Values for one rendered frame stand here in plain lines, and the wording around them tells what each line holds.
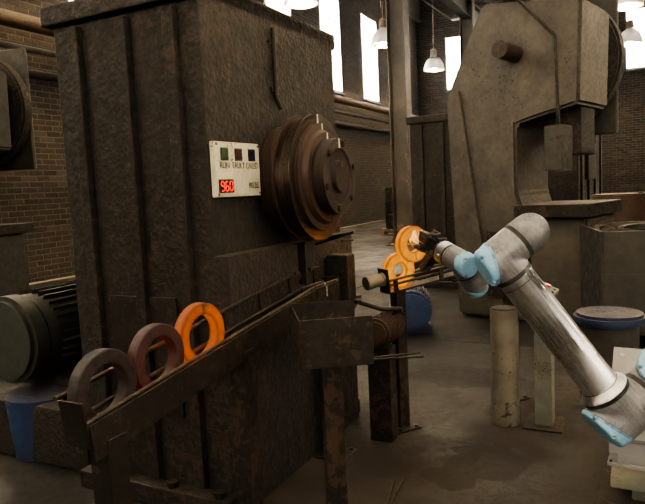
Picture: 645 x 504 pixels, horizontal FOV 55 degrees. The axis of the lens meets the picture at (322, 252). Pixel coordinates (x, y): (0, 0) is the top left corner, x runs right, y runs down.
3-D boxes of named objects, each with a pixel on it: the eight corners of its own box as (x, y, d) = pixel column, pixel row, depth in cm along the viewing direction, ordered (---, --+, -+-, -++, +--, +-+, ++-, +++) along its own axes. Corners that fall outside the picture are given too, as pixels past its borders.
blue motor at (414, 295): (390, 339, 440) (388, 290, 436) (390, 321, 496) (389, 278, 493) (434, 338, 436) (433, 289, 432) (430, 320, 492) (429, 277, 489)
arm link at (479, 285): (498, 285, 242) (487, 264, 235) (475, 304, 242) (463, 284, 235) (484, 274, 250) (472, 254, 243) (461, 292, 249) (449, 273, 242)
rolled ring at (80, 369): (129, 336, 150) (119, 335, 152) (68, 368, 135) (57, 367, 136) (143, 405, 155) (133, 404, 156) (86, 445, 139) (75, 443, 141)
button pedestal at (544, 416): (521, 431, 268) (519, 288, 262) (530, 412, 289) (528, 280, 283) (561, 436, 260) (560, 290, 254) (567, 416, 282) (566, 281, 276)
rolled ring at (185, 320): (170, 339, 165) (161, 338, 167) (202, 381, 176) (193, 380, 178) (205, 288, 177) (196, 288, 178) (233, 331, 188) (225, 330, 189)
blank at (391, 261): (394, 294, 274) (398, 295, 271) (374, 269, 268) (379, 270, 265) (416, 270, 279) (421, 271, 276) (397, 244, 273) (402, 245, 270)
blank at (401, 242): (391, 230, 259) (396, 230, 256) (420, 222, 266) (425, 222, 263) (397, 266, 262) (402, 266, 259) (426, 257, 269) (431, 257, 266)
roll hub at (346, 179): (313, 216, 223) (309, 137, 220) (346, 212, 247) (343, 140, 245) (327, 216, 220) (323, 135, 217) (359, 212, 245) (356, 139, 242)
